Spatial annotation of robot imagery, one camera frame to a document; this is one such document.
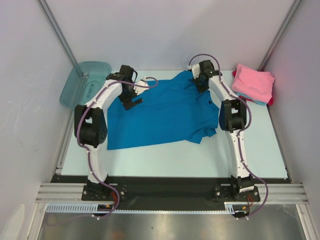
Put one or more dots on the light blue folded t-shirt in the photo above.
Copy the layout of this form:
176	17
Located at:
252	100

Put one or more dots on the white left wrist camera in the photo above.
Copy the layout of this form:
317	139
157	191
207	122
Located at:
140	87

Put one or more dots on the pink folded t-shirt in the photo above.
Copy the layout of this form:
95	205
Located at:
252	82

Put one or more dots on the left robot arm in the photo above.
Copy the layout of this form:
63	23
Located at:
91	122

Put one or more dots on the aluminium frame post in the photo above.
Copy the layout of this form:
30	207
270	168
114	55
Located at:
43	4
280	33

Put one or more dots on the left aluminium frame post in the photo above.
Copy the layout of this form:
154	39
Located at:
43	4

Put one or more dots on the right aluminium frame post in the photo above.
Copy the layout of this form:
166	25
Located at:
280	33

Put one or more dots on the aluminium front rail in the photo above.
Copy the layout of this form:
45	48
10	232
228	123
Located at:
72	193

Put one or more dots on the white slotted cable duct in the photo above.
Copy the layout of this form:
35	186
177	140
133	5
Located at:
95	208

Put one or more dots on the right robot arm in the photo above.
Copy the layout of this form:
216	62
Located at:
232	120

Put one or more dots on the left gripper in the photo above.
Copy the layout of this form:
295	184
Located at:
128	103

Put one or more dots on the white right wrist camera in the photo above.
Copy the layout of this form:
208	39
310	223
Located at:
195	69

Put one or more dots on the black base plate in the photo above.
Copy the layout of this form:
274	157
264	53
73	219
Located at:
165	193

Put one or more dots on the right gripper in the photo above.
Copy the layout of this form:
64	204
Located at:
200	86

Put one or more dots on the teal translucent plastic bin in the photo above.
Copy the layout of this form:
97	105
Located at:
84	82

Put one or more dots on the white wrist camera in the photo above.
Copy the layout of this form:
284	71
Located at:
140	87
195	69

